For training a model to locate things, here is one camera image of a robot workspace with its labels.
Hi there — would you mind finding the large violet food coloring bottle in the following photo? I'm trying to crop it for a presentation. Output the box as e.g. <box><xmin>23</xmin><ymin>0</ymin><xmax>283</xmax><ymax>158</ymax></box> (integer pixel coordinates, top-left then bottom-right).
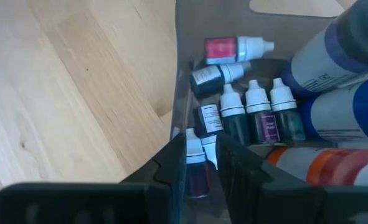
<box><xmin>280</xmin><ymin>0</ymin><xmax>368</xmax><ymax>99</ymax></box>

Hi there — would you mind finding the small purple-label food coloring bottle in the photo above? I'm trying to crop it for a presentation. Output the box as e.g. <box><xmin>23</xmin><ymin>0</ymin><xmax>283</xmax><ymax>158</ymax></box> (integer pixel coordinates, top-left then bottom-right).
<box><xmin>244</xmin><ymin>79</ymin><xmax>281</xmax><ymax>145</ymax></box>

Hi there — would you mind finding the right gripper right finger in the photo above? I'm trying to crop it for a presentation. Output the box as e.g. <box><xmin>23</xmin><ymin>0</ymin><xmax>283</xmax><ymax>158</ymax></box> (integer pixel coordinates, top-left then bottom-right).
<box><xmin>216</xmin><ymin>134</ymin><xmax>368</xmax><ymax>224</ymax></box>

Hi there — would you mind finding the small dark red coloring bottle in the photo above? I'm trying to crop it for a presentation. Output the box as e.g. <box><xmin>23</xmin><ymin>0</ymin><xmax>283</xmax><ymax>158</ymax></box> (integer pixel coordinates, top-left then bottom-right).
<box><xmin>185</xmin><ymin>127</ymin><xmax>211</xmax><ymax>199</ymax></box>

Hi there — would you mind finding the grey translucent plastic bin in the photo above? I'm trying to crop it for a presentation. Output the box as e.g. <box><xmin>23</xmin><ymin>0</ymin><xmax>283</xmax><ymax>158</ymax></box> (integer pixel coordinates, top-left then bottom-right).
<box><xmin>170</xmin><ymin>0</ymin><xmax>368</xmax><ymax>224</ymax></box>

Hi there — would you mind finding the small dark food coloring bottle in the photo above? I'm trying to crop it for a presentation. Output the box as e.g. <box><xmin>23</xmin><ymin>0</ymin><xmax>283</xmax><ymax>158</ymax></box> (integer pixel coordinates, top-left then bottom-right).
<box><xmin>219</xmin><ymin>83</ymin><xmax>252</xmax><ymax>146</ymax></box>
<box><xmin>189</xmin><ymin>60</ymin><xmax>252</xmax><ymax>98</ymax></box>
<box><xmin>269</xmin><ymin>77</ymin><xmax>307</xmax><ymax>143</ymax></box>
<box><xmin>192</xmin><ymin>103</ymin><xmax>225</xmax><ymax>170</ymax></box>

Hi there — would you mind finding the large blue food coloring bottle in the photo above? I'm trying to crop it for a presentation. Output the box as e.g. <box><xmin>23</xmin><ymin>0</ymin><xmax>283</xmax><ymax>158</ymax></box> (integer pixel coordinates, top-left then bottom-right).
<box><xmin>301</xmin><ymin>76</ymin><xmax>368</xmax><ymax>150</ymax></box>

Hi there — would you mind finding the small pink-label food coloring bottle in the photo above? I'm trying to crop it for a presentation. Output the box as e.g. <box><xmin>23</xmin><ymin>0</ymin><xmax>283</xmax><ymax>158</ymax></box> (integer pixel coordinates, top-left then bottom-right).
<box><xmin>204</xmin><ymin>35</ymin><xmax>275</xmax><ymax>65</ymax></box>

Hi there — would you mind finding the large orange food coloring bottle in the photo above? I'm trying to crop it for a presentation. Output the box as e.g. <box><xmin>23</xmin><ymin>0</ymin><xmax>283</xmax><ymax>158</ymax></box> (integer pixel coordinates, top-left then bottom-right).
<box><xmin>266</xmin><ymin>146</ymin><xmax>368</xmax><ymax>187</ymax></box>

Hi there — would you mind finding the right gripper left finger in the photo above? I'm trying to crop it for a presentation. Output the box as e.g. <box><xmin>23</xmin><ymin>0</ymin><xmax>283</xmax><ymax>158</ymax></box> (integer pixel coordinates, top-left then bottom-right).
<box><xmin>0</xmin><ymin>133</ymin><xmax>187</xmax><ymax>224</ymax></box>

